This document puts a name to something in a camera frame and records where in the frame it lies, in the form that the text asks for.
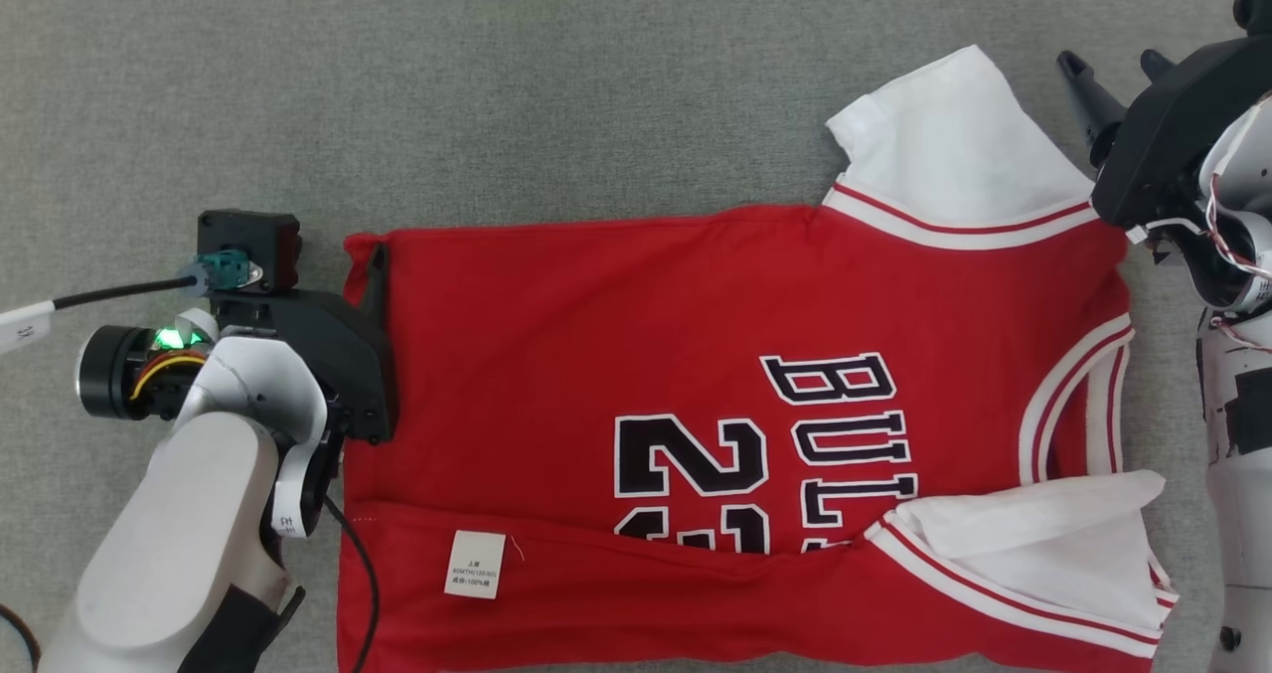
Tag red jersey white sleeves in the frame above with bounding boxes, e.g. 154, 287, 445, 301
336, 45, 1182, 673

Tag grey fabric sofa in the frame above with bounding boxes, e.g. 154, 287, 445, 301
0, 0, 1272, 673

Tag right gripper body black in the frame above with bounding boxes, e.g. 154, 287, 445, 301
1091, 37, 1272, 229

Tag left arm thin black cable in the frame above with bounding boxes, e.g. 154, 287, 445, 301
320, 494, 382, 673

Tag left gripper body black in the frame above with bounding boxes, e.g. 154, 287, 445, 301
214, 290, 398, 445

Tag right arm red white wires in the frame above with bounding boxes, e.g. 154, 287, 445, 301
1197, 96, 1272, 331

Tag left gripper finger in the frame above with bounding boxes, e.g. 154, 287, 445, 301
358, 242, 392, 332

